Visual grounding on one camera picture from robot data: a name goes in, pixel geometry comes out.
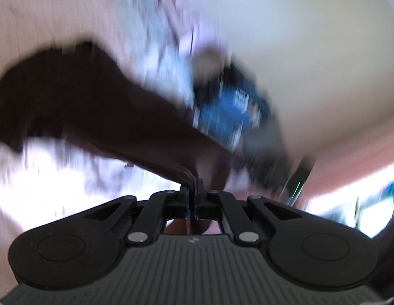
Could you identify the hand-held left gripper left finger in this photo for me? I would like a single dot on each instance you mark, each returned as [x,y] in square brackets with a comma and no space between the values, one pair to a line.
[186,204]

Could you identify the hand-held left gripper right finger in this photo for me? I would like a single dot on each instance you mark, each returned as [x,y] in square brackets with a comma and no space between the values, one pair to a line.
[197,204]

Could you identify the dark brown garment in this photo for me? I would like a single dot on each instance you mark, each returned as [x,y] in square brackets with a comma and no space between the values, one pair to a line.
[98,111]

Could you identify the white printed blanket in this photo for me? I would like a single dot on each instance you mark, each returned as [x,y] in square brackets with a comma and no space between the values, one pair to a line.
[73,171]

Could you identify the pink bedsheet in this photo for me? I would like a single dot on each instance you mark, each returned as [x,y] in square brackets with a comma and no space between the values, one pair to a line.
[41,12]

